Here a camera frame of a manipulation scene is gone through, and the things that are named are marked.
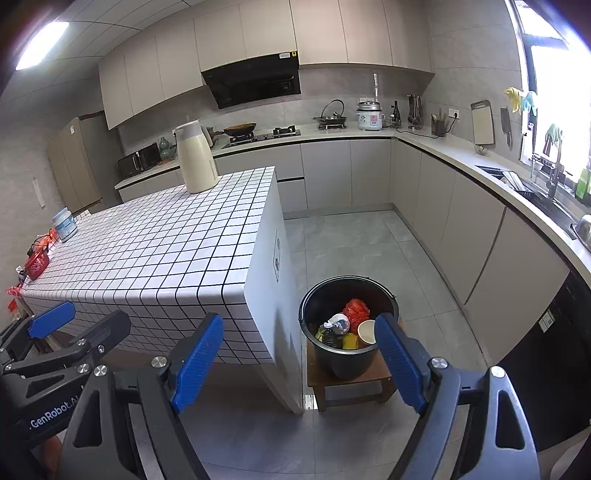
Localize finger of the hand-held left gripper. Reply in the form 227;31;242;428
2;310;132;377
0;301;77;365

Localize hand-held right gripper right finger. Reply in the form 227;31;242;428
374;313;541;480

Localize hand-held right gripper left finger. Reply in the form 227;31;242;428
58;313;225;480

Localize red and white can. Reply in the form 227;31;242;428
357;319;378;348

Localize dark plastic bucket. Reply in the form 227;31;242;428
298;275;399;380

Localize red plastic bag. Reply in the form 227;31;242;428
342;297;373;330

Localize clear plastic bag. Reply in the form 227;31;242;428
322;313;352;334

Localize wooden stool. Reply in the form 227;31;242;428
307;318;400;413

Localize red gift bag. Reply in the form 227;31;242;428
23;248;51;281

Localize orange red ribbon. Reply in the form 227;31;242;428
30;230;59;253

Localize white blue plastic tub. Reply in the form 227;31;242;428
51;207;79;243

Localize white checkered tablecloth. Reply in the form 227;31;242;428
21;166;304;414

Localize black dishwasher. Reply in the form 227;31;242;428
498;272;591;453

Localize beige kitchen counter cabinets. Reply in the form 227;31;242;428
115;124;591;365

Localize beige refrigerator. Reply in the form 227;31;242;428
48;115;103;214

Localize black microwave oven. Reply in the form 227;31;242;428
117;141;160;179

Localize cream thermos jug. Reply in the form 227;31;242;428
172;119;219;194

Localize steel kitchen sink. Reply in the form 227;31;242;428
475;164;578;241

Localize steel bowl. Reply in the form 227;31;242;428
570;214;591;253

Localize black wok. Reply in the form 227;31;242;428
212;122;258;138

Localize metal kitchen faucet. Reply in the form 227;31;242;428
530;138;567;199

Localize black gas stove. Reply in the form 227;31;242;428
221;125;301;149

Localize white rice cooker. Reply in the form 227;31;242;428
355;72;384;132

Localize metal utensil holder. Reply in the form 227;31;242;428
407;93;424;130

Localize white cutting board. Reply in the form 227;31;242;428
470;99;495;147

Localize green hanging cloth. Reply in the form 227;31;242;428
544;123;564;153

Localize ceiling light panel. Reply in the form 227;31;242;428
16;20;70;71

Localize black range hood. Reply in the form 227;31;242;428
200;51;301;110

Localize beige upper cabinets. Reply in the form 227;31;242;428
98;0;437;131

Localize kitchen window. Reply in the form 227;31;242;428
508;0;591;208

